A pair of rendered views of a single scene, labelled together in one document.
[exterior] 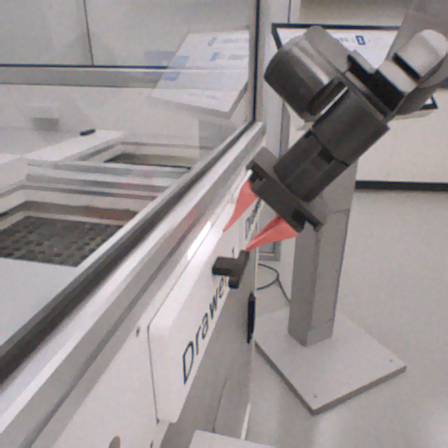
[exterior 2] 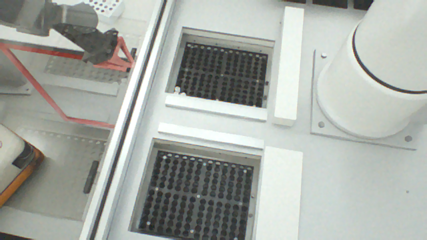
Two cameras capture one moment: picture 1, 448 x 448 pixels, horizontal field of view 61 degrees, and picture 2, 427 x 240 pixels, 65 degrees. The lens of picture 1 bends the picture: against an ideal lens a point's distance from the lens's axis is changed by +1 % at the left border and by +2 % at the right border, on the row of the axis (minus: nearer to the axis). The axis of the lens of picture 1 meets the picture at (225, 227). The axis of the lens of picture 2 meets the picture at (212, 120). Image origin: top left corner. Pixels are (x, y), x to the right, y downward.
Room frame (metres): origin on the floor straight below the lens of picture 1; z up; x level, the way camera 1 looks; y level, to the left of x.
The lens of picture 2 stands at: (0.89, 0.15, 1.63)
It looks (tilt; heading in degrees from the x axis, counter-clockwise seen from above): 65 degrees down; 173
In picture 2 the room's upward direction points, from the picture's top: 3 degrees clockwise
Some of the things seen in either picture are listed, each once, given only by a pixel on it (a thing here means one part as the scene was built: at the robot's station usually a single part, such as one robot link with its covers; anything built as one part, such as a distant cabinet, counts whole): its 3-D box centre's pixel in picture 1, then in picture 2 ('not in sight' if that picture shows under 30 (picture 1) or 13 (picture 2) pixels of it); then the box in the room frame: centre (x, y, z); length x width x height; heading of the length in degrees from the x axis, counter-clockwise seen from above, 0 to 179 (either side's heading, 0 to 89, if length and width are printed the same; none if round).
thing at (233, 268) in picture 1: (229, 266); not in sight; (0.38, 0.00, 0.91); 0.07 x 0.04 x 0.01; 167
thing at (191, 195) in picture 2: not in sight; (198, 199); (0.74, 0.14, 0.87); 0.22 x 0.18 x 0.06; 77
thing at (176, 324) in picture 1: (207, 287); not in sight; (0.38, 0.02, 0.87); 0.29 x 0.02 x 0.11; 167
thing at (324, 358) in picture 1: (330, 239); not in sight; (1.24, -0.38, 0.51); 0.50 x 0.45 x 1.02; 27
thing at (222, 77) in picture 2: not in sight; (221, 81); (0.43, 0.22, 0.87); 0.22 x 0.18 x 0.06; 77
